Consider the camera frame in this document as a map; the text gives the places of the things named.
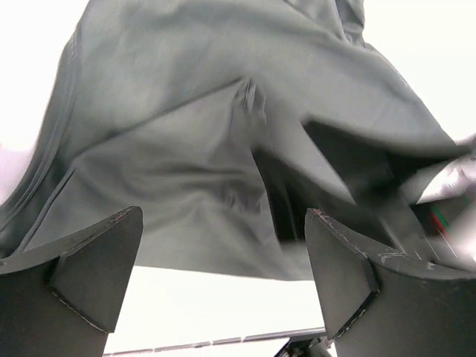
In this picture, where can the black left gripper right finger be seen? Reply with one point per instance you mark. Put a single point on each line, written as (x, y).
(377, 301)

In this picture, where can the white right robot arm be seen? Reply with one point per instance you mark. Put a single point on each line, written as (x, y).
(453, 201)

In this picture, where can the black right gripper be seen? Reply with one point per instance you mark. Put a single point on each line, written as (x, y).
(302, 155)

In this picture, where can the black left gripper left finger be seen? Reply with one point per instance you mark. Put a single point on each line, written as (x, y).
(64, 298)

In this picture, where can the dark grey t-shirt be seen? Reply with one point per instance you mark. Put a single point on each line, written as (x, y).
(159, 104)

